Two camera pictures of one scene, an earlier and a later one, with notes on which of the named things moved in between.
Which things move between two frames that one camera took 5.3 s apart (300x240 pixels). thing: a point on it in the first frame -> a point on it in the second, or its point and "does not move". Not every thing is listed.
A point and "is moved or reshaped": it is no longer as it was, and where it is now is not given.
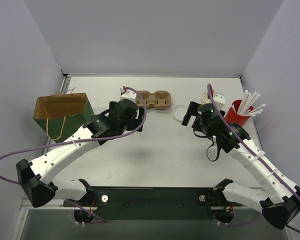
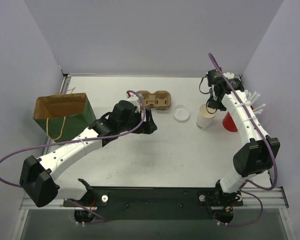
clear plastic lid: [179, 112] does not move
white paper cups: [204, 99] is moved or reshaped
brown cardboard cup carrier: [160, 99] does not move
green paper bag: [62, 115] does not move
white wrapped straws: [248, 100] does not move
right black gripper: [195, 113] -> [215, 99]
